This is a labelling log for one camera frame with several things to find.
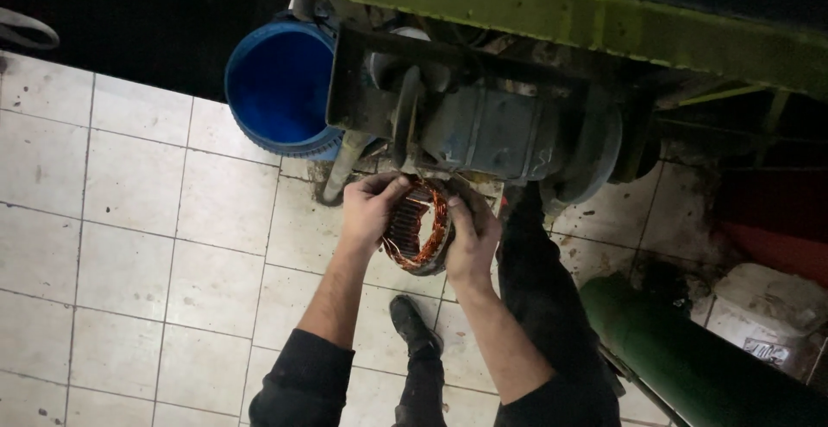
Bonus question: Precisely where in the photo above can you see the person's left hand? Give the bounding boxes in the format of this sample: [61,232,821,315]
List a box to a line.
[339,171,413,253]

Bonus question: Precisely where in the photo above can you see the person's black shoe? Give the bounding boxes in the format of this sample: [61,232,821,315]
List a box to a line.
[389,294,445,358]

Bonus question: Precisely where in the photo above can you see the blue plastic bucket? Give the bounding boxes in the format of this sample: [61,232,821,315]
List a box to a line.
[224,12,345,160]

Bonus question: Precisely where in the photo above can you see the grey strap loop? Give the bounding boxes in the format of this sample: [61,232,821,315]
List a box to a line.
[0,6,60,51]

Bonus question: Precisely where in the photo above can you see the green gas cylinder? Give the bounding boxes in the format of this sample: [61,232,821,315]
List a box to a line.
[579,276,828,427]

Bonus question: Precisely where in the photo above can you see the grey electric motor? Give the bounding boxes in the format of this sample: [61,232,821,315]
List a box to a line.
[326,22,625,217]

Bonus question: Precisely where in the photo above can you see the person's black trousers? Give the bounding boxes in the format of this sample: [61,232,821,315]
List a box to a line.
[392,181,625,427]

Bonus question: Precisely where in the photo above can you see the red container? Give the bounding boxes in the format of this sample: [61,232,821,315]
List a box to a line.
[715,168,828,289]

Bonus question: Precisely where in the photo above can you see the person's right hand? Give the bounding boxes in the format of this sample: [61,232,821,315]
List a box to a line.
[444,185,503,283]

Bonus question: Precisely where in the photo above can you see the copper wound motor stator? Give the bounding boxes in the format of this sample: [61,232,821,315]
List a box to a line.
[380,178,458,277]

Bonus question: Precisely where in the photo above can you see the grey hose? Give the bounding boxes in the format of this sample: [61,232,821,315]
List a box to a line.
[314,131,376,208]

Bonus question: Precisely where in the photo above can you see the white crumpled bag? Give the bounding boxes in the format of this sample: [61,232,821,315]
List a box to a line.
[689,262,828,383]

